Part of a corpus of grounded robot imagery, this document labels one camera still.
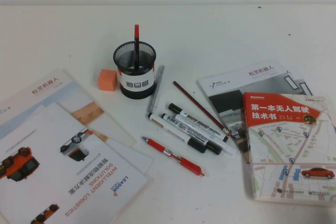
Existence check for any red gel pen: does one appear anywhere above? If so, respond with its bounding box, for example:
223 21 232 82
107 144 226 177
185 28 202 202
142 136 206 178

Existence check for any grey metallic pen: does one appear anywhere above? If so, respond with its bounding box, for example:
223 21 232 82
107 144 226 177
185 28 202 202
146 65 165 113

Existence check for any black mesh pen holder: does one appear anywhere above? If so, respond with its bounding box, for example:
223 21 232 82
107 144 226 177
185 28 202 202
113 40 158 101

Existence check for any black and red pen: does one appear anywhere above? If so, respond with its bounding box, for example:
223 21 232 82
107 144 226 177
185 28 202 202
133 24 141 69

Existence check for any dark red pencil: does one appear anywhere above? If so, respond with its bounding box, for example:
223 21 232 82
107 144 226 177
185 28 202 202
172 81 232 137

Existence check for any white marker with print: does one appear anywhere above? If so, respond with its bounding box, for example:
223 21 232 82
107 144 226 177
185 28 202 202
168 102 229 143

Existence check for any white marker black cap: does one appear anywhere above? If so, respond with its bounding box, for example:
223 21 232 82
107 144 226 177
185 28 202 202
147 112 207 154
161 113 222 156
174 113 237 158

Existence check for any orange cube eraser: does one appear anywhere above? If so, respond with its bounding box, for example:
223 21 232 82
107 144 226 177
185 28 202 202
97 69 117 92

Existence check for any plain white paper sheet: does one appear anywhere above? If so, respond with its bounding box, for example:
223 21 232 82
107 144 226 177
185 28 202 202
104 136 155 177

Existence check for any grey and white AgileX brochure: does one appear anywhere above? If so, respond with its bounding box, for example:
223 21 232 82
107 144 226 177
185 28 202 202
198 59 301 166

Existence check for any AgileX brochure with sky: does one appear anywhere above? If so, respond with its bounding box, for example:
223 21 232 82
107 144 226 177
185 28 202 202
0 68 138 148

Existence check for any red and white map book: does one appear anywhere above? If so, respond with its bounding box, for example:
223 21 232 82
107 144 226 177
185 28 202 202
243 92 336 204

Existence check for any white sheet with black rectangles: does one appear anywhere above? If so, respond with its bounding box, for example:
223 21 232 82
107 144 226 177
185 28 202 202
285 70 314 96

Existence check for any Leador logistics brochure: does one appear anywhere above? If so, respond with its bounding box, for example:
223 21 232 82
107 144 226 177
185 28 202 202
0 102 149 224

